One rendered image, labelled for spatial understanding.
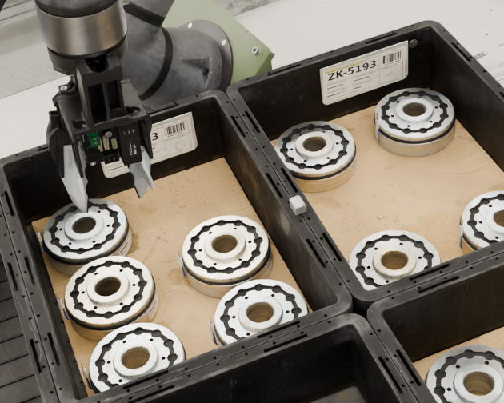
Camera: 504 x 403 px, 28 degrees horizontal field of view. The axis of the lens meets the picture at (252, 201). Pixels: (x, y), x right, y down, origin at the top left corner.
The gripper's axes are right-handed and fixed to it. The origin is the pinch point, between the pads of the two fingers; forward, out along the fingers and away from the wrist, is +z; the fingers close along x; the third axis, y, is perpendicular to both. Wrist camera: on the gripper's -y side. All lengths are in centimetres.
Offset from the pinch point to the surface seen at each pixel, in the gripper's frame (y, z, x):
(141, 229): -10.3, 16.5, 4.6
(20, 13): -187, 87, 12
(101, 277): -1.4, 13.5, -2.4
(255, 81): -18.3, 4.9, 23.2
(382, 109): -13.6, 10.9, 38.9
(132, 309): 4.2, 13.8, -0.4
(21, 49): -187, 99, 10
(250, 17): -65, 26, 40
